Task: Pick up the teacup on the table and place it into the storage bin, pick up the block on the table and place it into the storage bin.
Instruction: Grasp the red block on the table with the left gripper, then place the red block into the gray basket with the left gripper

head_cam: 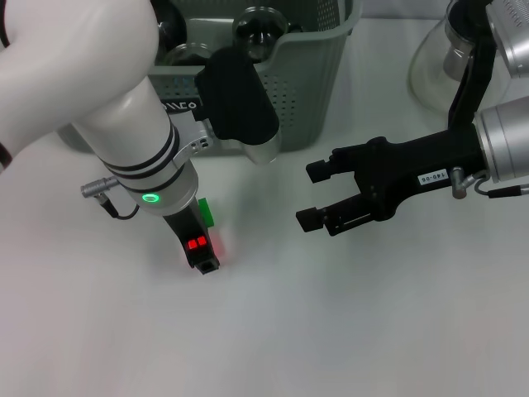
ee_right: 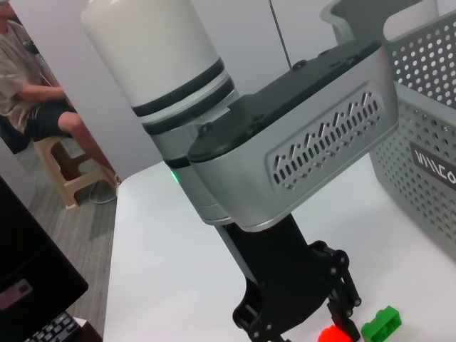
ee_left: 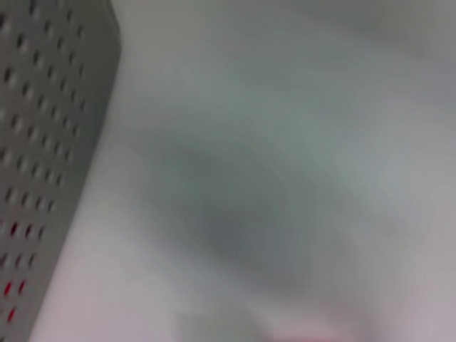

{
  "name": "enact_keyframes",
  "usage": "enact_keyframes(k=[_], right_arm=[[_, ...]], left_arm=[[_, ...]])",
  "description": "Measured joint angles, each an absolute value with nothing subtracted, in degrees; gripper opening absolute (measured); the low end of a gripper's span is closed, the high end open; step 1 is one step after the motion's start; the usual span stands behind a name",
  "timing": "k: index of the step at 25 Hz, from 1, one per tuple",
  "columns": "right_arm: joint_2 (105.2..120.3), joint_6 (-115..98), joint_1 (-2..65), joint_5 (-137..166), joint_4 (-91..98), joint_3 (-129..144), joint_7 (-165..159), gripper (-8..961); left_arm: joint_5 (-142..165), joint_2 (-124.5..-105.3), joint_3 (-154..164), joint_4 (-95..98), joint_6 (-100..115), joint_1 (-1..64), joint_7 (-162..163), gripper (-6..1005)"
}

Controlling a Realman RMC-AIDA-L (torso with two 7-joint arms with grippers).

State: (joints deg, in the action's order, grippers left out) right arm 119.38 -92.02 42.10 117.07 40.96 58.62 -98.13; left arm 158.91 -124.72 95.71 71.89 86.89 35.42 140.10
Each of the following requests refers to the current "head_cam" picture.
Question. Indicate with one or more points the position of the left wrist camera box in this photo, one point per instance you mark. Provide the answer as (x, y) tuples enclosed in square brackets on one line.
[(239, 107)]

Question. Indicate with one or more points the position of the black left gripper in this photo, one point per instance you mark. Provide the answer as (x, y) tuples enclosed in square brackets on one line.
[(186, 223)]

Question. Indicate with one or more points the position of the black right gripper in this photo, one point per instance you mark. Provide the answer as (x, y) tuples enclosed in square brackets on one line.
[(413, 169)]

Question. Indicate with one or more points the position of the orange-red wedge toy brick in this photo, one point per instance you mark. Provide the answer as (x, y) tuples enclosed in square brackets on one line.
[(191, 245)]

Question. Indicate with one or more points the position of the grey-green perforated storage bin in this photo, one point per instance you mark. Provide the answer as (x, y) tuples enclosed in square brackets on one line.
[(306, 82)]

